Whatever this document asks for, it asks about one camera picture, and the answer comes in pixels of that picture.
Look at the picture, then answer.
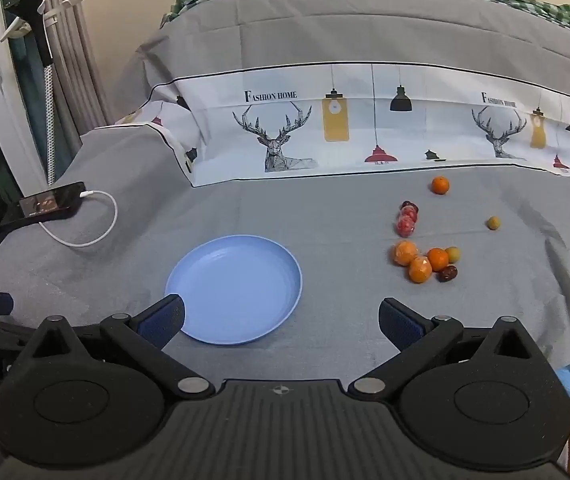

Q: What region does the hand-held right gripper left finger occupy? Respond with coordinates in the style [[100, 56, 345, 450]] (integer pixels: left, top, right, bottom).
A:
[[12, 294, 216, 402]]

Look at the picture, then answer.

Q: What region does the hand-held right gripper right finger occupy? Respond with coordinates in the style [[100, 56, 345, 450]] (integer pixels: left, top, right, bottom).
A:
[[347, 297, 548, 402]]

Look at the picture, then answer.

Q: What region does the plastic orange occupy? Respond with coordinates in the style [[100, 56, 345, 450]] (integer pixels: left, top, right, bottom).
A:
[[391, 241, 420, 267], [408, 256, 433, 284]]

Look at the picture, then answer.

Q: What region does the blue plastic plate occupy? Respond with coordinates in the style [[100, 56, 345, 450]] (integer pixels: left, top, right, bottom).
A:
[[165, 235, 303, 346]]

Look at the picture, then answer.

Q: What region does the black smartphone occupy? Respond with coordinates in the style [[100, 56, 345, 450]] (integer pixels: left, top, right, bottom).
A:
[[18, 182, 87, 226]]

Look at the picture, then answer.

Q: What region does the grey printed pillow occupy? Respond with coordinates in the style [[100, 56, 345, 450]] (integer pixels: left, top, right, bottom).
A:
[[80, 100, 200, 188]]

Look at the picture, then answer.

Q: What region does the teal curtain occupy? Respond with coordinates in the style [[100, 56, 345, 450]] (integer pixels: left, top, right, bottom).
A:
[[8, 35, 53, 131]]

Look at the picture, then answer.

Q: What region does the grey deer print duvet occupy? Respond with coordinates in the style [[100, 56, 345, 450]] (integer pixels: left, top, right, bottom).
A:
[[115, 0, 570, 188]]

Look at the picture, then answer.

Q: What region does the white charging cable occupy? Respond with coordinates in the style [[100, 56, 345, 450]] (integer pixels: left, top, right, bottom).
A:
[[40, 190, 117, 248]]

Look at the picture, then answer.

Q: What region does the patterned steamer hose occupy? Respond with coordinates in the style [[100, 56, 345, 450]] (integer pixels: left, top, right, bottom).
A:
[[44, 62, 59, 186]]

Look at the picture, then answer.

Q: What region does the black garment steamer handle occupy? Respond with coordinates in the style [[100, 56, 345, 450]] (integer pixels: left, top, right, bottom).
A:
[[4, 0, 56, 68]]

